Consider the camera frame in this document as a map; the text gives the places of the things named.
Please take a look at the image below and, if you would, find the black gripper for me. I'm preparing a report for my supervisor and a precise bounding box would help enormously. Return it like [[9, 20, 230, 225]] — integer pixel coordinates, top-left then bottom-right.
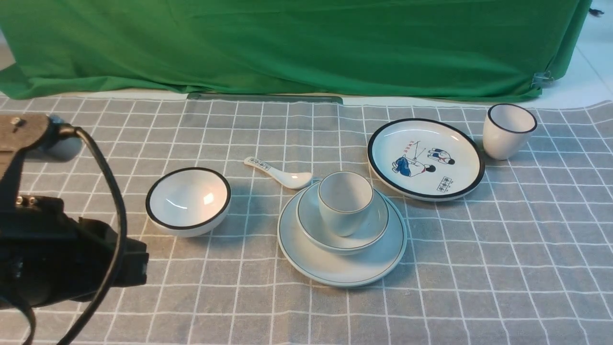
[[0, 194, 149, 310]]

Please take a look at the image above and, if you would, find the pale green shallow bowl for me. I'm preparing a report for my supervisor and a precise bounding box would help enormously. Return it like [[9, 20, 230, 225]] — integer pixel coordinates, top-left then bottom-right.
[[296, 183, 389, 255]]

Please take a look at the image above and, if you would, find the pale green ceramic cup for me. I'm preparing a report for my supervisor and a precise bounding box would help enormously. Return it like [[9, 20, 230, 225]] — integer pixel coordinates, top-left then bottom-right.
[[317, 171, 374, 237]]

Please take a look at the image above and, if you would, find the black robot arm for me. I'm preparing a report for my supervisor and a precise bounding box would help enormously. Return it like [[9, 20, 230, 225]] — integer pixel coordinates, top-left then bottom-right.
[[0, 113, 118, 310]]

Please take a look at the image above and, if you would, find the white black-rimmed bowl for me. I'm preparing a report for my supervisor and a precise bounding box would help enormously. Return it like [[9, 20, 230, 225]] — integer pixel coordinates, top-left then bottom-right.
[[145, 167, 232, 238]]

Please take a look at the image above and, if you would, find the white spoon with lettering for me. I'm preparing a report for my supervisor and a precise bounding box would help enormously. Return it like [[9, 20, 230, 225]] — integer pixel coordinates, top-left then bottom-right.
[[243, 157, 313, 190]]

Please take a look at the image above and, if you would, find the pale green large plate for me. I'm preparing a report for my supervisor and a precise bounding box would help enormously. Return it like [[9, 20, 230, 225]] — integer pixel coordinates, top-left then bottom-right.
[[277, 188, 408, 288]]

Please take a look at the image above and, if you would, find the illustrated black-rimmed plate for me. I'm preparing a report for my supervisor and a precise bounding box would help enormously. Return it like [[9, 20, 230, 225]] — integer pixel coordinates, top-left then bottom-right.
[[366, 118, 485, 202]]

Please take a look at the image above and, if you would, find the green backdrop cloth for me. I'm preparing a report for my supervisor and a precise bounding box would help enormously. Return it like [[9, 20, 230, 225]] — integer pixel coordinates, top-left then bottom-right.
[[1, 0, 591, 103]]

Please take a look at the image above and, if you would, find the white black-rimmed cup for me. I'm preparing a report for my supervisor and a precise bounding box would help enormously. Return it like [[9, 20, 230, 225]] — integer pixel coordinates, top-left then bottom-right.
[[482, 104, 538, 160]]

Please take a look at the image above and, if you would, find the metal binder clip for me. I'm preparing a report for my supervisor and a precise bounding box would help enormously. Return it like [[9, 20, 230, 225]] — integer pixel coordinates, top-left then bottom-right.
[[530, 70, 556, 89]]

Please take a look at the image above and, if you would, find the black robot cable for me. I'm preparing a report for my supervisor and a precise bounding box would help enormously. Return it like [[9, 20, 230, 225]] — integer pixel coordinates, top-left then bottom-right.
[[0, 124, 128, 345]]

